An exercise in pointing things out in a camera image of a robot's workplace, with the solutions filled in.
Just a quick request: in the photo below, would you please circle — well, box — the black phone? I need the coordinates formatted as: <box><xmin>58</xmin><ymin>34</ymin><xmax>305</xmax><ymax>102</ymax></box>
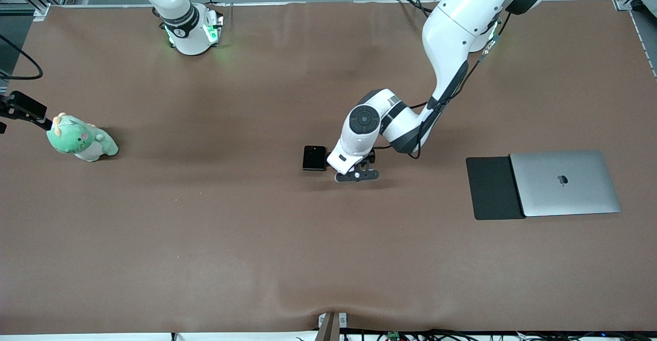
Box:
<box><xmin>302</xmin><ymin>145</ymin><xmax>327</xmax><ymax>172</ymax></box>

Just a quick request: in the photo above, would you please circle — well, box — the black mouse pad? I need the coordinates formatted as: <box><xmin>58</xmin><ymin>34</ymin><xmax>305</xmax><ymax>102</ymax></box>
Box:
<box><xmin>466</xmin><ymin>156</ymin><xmax>527</xmax><ymax>221</ymax></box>

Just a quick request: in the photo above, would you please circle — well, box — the green plush toy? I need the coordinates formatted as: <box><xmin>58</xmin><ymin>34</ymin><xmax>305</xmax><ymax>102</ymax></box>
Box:
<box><xmin>46</xmin><ymin>112</ymin><xmax>119</xmax><ymax>163</ymax></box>

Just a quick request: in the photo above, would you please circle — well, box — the brown table mat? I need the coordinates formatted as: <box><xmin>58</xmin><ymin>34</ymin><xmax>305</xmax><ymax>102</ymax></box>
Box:
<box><xmin>0</xmin><ymin>0</ymin><xmax>657</xmax><ymax>334</ymax></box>

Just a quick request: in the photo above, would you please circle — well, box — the silver laptop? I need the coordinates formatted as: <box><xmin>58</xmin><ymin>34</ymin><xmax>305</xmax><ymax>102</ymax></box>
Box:
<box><xmin>510</xmin><ymin>150</ymin><xmax>622</xmax><ymax>217</ymax></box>

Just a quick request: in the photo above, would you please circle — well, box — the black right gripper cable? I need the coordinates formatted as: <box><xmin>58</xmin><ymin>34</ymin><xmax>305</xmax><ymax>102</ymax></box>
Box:
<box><xmin>0</xmin><ymin>34</ymin><xmax>44</xmax><ymax>81</ymax></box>

